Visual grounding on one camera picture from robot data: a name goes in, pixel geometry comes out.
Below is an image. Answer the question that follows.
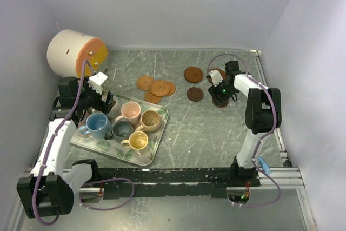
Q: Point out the large woven rattan coaster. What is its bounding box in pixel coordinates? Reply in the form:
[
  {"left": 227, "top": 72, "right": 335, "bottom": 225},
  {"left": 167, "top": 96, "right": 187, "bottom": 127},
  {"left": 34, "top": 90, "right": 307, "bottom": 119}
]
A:
[{"left": 150, "top": 80, "right": 171, "bottom": 97}]

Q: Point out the purple cable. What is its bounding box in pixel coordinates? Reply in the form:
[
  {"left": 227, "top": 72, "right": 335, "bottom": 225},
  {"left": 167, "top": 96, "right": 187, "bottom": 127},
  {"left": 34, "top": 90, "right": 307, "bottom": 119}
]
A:
[
  {"left": 207, "top": 53, "right": 282, "bottom": 208},
  {"left": 32, "top": 58, "right": 135, "bottom": 226}
]

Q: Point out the tan brown mug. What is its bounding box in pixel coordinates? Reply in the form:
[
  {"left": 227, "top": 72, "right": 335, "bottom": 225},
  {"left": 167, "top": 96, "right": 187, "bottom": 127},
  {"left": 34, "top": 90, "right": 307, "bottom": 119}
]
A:
[{"left": 135, "top": 110, "right": 162, "bottom": 133}]

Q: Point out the floral serving tray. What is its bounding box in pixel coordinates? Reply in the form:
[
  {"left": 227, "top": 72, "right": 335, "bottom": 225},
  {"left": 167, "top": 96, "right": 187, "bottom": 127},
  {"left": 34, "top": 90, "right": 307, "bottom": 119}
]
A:
[{"left": 71, "top": 94, "right": 169, "bottom": 166}]

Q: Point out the smooth light wood coaster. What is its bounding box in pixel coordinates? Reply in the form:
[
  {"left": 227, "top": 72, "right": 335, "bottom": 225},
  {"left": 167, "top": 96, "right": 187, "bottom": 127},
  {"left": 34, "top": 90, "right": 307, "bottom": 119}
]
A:
[{"left": 144, "top": 91, "right": 162, "bottom": 104}]

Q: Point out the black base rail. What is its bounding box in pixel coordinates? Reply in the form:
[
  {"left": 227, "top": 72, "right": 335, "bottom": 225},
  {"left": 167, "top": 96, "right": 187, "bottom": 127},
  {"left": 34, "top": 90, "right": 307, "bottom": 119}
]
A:
[{"left": 99, "top": 167, "right": 260, "bottom": 200}]

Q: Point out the grey mug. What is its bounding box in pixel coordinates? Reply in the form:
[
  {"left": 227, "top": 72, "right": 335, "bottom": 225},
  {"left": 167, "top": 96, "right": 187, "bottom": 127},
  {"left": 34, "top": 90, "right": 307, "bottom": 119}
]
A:
[{"left": 112, "top": 121, "right": 134, "bottom": 143}]

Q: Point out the dark wood coaster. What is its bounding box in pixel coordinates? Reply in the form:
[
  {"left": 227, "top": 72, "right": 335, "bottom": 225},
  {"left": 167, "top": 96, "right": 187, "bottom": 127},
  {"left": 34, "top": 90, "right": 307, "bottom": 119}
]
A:
[{"left": 212, "top": 98, "right": 229, "bottom": 108}]

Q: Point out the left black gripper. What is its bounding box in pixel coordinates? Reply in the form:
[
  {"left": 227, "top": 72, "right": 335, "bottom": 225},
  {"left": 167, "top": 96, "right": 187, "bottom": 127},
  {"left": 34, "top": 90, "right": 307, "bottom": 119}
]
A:
[{"left": 76, "top": 76, "right": 116, "bottom": 114}]

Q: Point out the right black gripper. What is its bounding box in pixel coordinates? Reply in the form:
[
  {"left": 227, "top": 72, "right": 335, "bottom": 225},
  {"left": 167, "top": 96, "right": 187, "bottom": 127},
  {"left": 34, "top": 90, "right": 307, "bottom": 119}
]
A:
[{"left": 208, "top": 78, "right": 236, "bottom": 106}]

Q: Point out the pink mug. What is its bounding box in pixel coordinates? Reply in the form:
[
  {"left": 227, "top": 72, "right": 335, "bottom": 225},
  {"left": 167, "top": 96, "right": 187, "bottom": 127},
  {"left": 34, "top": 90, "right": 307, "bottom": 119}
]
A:
[{"left": 114, "top": 101, "right": 142, "bottom": 125}]

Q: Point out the beige mug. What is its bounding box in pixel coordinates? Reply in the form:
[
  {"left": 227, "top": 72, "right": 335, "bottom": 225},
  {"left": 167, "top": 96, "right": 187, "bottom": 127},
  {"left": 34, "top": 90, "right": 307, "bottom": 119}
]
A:
[{"left": 88, "top": 101, "right": 122, "bottom": 120}]

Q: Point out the reddish brown wood coaster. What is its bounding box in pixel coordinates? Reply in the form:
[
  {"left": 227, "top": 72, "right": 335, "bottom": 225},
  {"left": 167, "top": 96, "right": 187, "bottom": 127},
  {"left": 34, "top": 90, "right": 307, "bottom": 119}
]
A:
[{"left": 207, "top": 68, "right": 226, "bottom": 83}]

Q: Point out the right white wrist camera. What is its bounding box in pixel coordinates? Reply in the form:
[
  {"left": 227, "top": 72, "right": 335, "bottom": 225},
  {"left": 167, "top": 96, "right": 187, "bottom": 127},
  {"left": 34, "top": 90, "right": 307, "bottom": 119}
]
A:
[{"left": 207, "top": 69, "right": 224, "bottom": 87}]

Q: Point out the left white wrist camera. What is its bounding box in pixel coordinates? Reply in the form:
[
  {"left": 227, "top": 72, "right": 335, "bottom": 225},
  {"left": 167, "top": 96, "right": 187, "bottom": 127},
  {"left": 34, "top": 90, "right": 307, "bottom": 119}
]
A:
[{"left": 88, "top": 72, "right": 108, "bottom": 94}]

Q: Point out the yellow mug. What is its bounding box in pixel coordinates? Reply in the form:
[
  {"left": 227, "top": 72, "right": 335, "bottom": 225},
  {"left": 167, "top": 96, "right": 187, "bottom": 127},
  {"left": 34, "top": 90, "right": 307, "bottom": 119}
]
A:
[{"left": 121, "top": 131, "right": 149, "bottom": 150}]

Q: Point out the dark walnut coaster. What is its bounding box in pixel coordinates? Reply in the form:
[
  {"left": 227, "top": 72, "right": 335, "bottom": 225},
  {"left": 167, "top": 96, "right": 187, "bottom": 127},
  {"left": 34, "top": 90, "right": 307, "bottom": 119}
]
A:
[{"left": 187, "top": 87, "right": 204, "bottom": 102}]

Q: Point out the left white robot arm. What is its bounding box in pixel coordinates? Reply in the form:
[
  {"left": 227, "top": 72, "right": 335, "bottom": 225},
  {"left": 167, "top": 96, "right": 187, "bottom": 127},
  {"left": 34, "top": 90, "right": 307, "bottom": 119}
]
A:
[{"left": 16, "top": 72, "right": 113, "bottom": 220}]

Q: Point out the blue connector clip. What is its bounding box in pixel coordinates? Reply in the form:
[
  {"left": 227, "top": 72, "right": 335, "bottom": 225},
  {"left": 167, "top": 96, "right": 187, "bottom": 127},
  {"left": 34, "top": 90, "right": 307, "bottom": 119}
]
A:
[{"left": 258, "top": 156, "right": 272, "bottom": 175}]

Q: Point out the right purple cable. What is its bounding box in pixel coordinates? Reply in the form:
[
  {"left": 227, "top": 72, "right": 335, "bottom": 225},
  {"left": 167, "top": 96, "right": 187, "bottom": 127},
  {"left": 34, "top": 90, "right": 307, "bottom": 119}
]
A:
[{"left": 207, "top": 53, "right": 282, "bottom": 208}]

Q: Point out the blue mug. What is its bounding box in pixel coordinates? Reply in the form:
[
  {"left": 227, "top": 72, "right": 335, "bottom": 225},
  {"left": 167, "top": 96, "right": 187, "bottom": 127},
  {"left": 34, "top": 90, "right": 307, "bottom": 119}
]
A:
[{"left": 79, "top": 113, "right": 112, "bottom": 140}]

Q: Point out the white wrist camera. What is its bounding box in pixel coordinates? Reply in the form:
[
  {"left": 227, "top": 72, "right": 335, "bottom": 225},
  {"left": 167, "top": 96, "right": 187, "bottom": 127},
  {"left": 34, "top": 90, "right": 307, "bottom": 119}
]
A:
[
  {"left": 207, "top": 69, "right": 224, "bottom": 87},
  {"left": 88, "top": 72, "right": 108, "bottom": 94}
]

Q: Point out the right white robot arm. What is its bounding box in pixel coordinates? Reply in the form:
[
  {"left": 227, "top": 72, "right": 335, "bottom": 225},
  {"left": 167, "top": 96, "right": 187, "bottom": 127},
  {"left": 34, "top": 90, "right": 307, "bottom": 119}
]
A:
[{"left": 207, "top": 61, "right": 282, "bottom": 187}]

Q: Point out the hidden light wood coaster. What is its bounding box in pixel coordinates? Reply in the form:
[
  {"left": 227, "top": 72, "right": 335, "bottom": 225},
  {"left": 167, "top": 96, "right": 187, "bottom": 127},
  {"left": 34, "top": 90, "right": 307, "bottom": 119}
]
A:
[{"left": 167, "top": 82, "right": 176, "bottom": 96}]

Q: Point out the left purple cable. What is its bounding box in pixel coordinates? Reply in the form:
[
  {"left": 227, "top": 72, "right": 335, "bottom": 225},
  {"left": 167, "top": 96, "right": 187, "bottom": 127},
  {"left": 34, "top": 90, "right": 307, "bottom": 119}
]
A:
[{"left": 32, "top": 58, "right": 135, "bottom": 226}]

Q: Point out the white cylindrical drawer box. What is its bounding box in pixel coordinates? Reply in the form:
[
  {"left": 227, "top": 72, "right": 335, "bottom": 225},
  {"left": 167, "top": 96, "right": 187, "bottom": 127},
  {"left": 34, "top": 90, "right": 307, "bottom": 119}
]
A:
[{"left": 46, "top": 29, "right": 108, "bottom": 78}]

